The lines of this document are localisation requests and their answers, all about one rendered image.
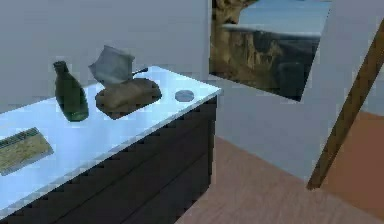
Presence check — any small grey round disc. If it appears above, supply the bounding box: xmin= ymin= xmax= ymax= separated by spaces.
xmin=174 ymin=89 xmax=195 ymax=103

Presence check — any brown bread loaf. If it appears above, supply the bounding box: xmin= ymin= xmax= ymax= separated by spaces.
xmin=94 ymin=77 xmax=163 ymax=121

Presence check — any black cabinet with pale top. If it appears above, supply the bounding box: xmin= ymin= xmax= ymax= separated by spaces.
xmin=0 ymin=65 xmax=223 ymax=224

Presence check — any window with cliff view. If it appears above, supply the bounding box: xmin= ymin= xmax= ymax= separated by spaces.
xmin=209 ymin=0 xmax=333 ymax=103

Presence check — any dark green bottle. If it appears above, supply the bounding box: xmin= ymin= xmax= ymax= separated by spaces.
xmin=52 ymin=60 xmax=90 ymax=123

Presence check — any brown wooden door frame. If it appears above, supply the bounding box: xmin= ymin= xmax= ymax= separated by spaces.
xmin=306 ymin=18 xmax=384 ymax=191

